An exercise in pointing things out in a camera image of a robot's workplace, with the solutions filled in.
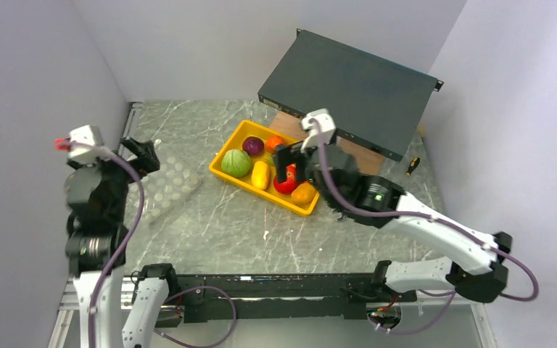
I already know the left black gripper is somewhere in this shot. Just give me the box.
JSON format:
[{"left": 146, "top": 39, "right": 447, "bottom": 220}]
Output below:
[{"left": 69, "top": 135, "right": 158, "bottom": 219}]

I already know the red apple toy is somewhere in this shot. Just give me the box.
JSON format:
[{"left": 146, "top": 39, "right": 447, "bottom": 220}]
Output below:
[{"left": 273, "top": 164, "right": 300, "bottom": 195}]

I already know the clear zip top bag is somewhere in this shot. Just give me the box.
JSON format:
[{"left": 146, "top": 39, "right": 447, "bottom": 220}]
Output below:
[{"left": 141, "top": 139, "right": 201, "bottom": 225}]

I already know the yellow lemon toy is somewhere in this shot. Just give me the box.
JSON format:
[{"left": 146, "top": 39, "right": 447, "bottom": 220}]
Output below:
[{"left": 251, "top": 161, "right": 271, "bottom": 191}]

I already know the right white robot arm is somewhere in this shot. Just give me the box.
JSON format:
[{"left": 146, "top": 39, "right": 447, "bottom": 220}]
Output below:
[{"left": 273, "top": 142, "right": 512, "bottom": 303}]

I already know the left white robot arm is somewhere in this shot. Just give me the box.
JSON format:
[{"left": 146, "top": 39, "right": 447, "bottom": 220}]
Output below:
[{"left": 59, "top": 137, "right": 180, "bottom": 347}]

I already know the orange pumpkin toy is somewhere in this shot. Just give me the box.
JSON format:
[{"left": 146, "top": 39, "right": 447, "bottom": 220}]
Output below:
[{"left": 265, "top": 136, "right": 286, "bottom": 154}]

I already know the orange mango toy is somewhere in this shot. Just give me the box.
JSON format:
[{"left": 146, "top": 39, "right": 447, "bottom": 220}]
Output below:
[{"left": 291, "top": 182, "right": 317, "bottom": 206}]

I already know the purple onion toy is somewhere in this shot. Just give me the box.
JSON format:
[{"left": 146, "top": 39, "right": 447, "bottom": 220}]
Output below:
[{"left": 242, "top": 136, "right": 265, "bottom": 157}]

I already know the yellow plastic tray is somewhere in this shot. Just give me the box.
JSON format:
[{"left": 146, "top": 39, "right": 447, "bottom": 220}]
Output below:
[{"left": 209, "top": 120, "right": 320, "bottom": 216}]

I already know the green cabbage toy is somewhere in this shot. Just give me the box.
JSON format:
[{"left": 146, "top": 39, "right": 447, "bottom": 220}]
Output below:
[{"left": 220, "top": 149, "right": 252, "bottom": 178}]

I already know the brown wooden board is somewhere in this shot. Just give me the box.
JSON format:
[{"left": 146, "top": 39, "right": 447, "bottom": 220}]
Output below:
[{"left": 269, "top": 112, "right": 384, "bottom": 175}]

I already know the dark grey rack device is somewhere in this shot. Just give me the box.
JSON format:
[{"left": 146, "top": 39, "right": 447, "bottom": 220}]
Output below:
[{"left": 257, "top": 30, "right": 444, "bottom": 162}]

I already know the black yellow screwdriver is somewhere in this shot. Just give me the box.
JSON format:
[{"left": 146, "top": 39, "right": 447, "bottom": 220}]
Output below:
[{"left": 405, "top": 157, "right": 421, "bottom": 177}]

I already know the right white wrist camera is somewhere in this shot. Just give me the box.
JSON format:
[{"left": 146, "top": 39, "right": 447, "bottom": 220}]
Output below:
[{"left": 300, "top": 109, "right": 337, "bottom": 154}]

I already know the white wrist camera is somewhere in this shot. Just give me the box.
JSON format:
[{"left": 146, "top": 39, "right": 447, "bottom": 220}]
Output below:
[
  {"left": 54, "top": 125, "right": 109, "bottom": 165},
  {"left": 300, "top": 109, "right": 337, "bottom": 154}
]

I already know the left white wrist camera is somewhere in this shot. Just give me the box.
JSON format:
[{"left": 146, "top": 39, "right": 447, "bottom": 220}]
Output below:
[{"left": 54, "top": 125, "right": 109, "bottom": 165}]

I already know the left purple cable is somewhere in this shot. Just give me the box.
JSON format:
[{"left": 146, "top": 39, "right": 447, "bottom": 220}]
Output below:
[{"left": 67, "top": 140, "right": 237, "bottom": 348}]

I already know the purple cable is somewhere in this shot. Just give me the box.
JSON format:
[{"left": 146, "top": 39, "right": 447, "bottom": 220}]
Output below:
[
  {"left": 67, "top": 140, "right": 237, "bottom": 348},
  {"left": 310, "top": 117, "right": 540, "bottom": 336}
]

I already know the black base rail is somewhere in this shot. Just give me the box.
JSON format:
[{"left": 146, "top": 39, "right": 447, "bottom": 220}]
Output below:
[{"left": 165, "top": 273, "right": 417, "bottom": 323}]

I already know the aluminium frame rail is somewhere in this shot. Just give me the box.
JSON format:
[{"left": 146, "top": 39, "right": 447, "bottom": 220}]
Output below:
[{"left": 55, "top": 109, "right": 512, "bottom": 347}]

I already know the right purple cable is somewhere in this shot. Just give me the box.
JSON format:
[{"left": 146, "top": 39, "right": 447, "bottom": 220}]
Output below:
[{"left": 310, "top": 117, "right": 540, "bottom": 336}]

